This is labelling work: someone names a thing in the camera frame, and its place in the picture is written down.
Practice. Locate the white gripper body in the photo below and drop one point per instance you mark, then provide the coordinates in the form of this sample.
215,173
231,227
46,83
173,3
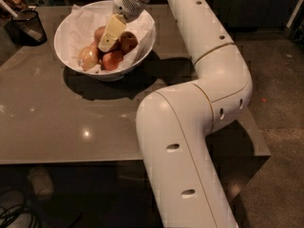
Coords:
125,3

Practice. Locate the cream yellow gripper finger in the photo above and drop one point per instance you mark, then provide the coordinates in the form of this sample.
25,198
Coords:
112,32

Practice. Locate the red apple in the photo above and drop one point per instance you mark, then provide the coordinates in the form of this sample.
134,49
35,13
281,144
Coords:
98,34
128,41
112,59

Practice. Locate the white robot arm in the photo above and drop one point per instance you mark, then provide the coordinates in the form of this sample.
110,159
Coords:
173,122

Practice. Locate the left yellowish apple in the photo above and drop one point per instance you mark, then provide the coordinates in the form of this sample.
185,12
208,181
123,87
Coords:
88,58

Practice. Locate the white ceramic bowl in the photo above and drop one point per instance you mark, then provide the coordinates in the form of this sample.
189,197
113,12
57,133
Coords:
68,32

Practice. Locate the white crumpled paper liner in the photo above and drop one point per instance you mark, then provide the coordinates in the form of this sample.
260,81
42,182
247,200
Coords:
82,19

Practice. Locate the black mesh basket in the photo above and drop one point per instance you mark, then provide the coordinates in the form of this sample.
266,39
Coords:
28,29

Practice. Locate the dark cabinet in background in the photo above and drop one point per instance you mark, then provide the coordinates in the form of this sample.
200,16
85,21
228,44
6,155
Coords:
259,3

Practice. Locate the white object under table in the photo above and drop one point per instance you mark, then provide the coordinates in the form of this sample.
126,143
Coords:
41,183

